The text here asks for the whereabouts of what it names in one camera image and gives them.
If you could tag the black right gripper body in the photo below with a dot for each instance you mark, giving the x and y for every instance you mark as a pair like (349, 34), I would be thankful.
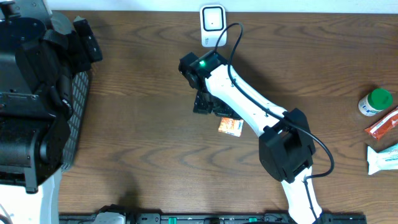
(209, 102)

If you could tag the small orange snack box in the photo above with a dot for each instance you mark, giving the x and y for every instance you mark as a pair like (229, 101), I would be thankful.
(231, 126)

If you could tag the green lid jar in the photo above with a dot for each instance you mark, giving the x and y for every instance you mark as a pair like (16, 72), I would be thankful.
(375, 102)

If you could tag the orange candy bar wrapper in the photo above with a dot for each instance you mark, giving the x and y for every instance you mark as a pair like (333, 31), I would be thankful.
(383, 126)

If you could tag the teal wipes packet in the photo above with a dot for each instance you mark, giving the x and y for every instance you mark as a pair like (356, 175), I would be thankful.
(383, 160)

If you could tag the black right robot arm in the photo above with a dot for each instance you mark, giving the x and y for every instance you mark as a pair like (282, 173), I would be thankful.
(285, 147)

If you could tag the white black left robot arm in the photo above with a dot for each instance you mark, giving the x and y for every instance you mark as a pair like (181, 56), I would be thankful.
(46, 62)

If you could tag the white barcode scanner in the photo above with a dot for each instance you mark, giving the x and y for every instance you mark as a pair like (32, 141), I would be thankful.
(213, 23)

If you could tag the grey plastic mesh basket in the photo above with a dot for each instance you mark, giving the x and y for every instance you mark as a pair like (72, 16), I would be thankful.
(80, 89)

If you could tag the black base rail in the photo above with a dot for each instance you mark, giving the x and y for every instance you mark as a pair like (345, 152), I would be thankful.
(117, 214)

